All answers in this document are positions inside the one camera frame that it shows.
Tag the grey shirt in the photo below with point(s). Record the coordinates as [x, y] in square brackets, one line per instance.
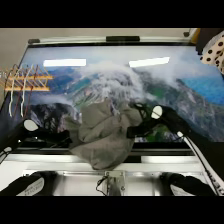
[100, 136]

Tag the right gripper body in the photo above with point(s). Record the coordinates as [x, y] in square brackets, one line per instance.
[137, 130]

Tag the wooden hanger rack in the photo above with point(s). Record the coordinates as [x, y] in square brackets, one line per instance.
[26, 81]

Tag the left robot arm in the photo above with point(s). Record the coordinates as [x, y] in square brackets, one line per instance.
[13, 136]

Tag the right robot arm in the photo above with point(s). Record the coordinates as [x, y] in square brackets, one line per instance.
[186, 128]

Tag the white clothes hanger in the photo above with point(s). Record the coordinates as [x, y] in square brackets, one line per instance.
[22, 98]
[11, 100]

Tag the black garment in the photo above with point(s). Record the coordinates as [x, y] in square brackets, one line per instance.
[206, 36]

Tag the silver frame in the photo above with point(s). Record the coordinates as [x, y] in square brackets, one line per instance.
[80, 184]

